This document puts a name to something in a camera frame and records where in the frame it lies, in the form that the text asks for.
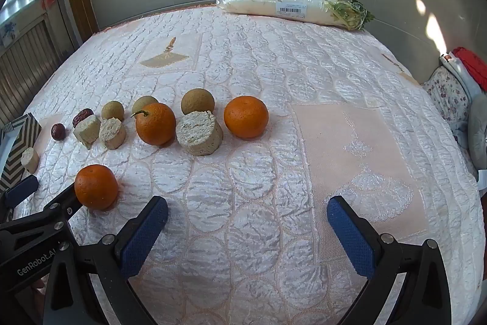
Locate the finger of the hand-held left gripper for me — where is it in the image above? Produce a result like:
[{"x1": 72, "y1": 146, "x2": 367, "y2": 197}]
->
[
  {"x1": 0, "y1": 185, "x2": 82, "y2": 246},
  {"x1": 0, "y1": 175, "x2": 39, "y2": 219}
]

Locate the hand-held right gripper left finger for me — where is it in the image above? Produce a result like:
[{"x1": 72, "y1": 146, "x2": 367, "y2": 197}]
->
[{"x1": 44, "y1": 196, "x2": 169, "y2": 325}]

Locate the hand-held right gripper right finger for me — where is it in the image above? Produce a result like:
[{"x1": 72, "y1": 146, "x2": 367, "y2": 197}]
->
[{"x1": 326, "y1": 196, "x2": 453, "y2": 325}]

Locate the beige sugarcane chunk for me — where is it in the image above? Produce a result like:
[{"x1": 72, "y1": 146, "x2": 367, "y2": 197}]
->
[
  {"x1": 21, "y1": 147, "x2": 40, "y2": 174},
  {"x1": 73, "y1": 115, "x2": 102, "y2": 150},
  {"x1": 99, "y1": 117, "x2": 126, "y2": 150},
  {"x1": 176, "y1": 111, "x2": 224, "y2": 157}
]

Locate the striped cardboard box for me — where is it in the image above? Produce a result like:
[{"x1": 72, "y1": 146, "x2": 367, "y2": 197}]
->
[{"x1": 0, "y1": 112, "x2": 42, "y2": 192}]

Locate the tan round longan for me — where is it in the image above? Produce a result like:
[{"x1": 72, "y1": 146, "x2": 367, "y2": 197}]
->
[
  {"x1": 180, "y1": 88, "x2": 214, "y2": 116},
  {"x1": 101, "y1": 101, "x2": 125, "y2": 122},
  {"x1": 132, "y1": 95, "x2": 159, "y2": 116}
]

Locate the pink quilted bed cover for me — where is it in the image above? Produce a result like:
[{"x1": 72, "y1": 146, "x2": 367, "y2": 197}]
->
[{"x1": 0, "y1": 3, "x2": 480, "y2": 325}]

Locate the orange mandarin with stem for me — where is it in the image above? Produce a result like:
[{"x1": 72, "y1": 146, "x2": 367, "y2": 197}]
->
[{"x1": 130, "y1": 102, "x2": 177, "y2": 147}]

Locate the wooden slatted panel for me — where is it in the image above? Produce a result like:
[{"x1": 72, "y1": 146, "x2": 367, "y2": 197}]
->
[{"x1": 0, "y1": 15, "x2": 75, "y2": 124}]

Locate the blue flower picture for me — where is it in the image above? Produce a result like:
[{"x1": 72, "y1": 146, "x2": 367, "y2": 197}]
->
[{"x1": 0, "y1": 20, "x2": 18, "y2": 44}]

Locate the grey pillow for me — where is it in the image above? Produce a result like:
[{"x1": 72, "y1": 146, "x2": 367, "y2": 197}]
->
[{"x1": 467, "y1": 94, "x2": 487, "y2": 162}]

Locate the floral cloth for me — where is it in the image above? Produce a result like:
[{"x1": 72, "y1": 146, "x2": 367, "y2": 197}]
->
[{"x1": 422, "y1": 65, "x2": 472, "y2": 131}]

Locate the red cloth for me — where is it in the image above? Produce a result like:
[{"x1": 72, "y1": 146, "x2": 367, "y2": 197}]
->
[{"x1": 452, "y1": 47, "x2": 487, "y2": 93}]

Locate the plastic-wrapped white daikon radish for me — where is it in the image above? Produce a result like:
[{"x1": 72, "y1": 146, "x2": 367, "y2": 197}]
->
[{"x1": 216, "y1": 0, "x2": 375, "y2": 32}]

